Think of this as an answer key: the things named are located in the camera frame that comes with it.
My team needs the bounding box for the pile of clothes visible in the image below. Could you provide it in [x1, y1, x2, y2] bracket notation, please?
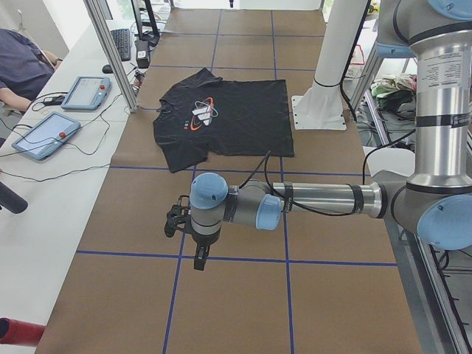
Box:
[370, 74, 417, 113]

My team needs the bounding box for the seated person in blue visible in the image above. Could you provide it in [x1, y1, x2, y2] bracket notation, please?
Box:
[1, 29, 63, 111]

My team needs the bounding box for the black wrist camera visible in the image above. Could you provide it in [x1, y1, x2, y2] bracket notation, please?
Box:
[164, 195, 192, 238]

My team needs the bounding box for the blue teach pendant near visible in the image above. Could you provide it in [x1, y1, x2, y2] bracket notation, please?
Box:
[12, 112, 81, 161]

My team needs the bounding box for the white central pedestal column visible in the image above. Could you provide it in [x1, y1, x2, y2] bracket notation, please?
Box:
[292, 0, 369, 131]

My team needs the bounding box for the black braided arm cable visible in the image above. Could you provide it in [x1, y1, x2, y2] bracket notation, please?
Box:
[239, 150, 366, 217]

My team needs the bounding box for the red cylinder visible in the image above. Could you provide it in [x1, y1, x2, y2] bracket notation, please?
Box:
[1, 318, 46, 347]

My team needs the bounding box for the black printed t-shirt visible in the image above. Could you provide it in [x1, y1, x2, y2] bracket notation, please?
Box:
[153, 69, 294, 173]

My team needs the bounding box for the blue teach pendant far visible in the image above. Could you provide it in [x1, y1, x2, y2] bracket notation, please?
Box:
[60, 76, 111, 111]

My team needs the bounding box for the black box device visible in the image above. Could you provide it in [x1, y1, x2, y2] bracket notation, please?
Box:
[134, 40, 150, 69]

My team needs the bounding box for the black keyboard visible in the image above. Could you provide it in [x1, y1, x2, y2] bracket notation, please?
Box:
[110, 29, 131, 61]

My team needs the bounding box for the white plastic chair shell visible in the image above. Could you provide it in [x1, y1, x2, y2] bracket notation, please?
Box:
[365, 147, 415, 186]

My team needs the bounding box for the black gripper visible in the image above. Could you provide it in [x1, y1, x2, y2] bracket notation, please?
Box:
[192, 234, 218, 271]

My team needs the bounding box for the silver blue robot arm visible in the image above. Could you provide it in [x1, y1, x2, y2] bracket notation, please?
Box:
[185, 1, 471, 271]

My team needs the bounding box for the aluminium frame post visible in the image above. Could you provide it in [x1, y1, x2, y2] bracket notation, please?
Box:
[83, 0, 138, 113]

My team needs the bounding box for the black computer mouse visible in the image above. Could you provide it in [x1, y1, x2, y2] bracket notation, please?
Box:
[102, 64, 113, 74]

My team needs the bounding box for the blue teach pendant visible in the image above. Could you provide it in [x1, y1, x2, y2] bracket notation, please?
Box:
[12, 112, 81, 161]
[60, 76, 111, 111]

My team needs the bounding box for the black cylindrical handle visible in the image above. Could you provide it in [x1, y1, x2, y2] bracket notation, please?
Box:
[0, 182, 28, 214]

